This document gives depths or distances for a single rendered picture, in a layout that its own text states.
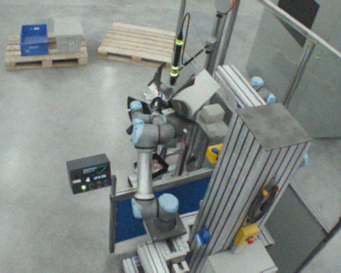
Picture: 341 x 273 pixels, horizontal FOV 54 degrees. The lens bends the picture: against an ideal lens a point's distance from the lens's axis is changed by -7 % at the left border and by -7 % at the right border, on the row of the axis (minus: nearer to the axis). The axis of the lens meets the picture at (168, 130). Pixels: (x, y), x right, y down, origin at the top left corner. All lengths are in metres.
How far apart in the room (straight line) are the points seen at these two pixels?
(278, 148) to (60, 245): 2.39
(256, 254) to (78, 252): 1.76
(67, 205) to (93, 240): 0.47
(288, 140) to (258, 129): 0.12
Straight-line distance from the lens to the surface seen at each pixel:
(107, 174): 2.25
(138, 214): 2.02
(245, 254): 2.00
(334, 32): 3.96
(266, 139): 1.39
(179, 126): 2.56
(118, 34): 5.93
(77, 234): 3.36
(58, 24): 5.48
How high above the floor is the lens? 2.90
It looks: 42 degrees down
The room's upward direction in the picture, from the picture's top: 11 degrees clockwise
